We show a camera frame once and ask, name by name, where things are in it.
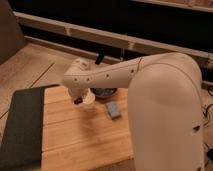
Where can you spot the dark rectangular eraser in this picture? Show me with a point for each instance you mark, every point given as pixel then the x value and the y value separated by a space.
pixel 78 100

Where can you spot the black table leg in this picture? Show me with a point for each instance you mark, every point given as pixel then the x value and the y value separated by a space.
pixel 100 57

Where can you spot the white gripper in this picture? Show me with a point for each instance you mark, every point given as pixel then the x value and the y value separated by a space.
pixel 77 93

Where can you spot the dark round bowl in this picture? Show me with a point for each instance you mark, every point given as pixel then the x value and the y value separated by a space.
pixel 104 92

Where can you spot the wooden board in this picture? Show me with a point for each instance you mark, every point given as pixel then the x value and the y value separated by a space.
pixel 83 137

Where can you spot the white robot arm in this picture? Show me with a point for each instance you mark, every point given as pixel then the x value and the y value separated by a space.
pixel 164 106

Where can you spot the grey-blue rectangular block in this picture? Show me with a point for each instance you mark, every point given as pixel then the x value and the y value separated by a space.
pixel 113 110

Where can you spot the dark grey mat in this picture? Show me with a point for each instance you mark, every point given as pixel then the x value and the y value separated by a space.
pixel 22 139

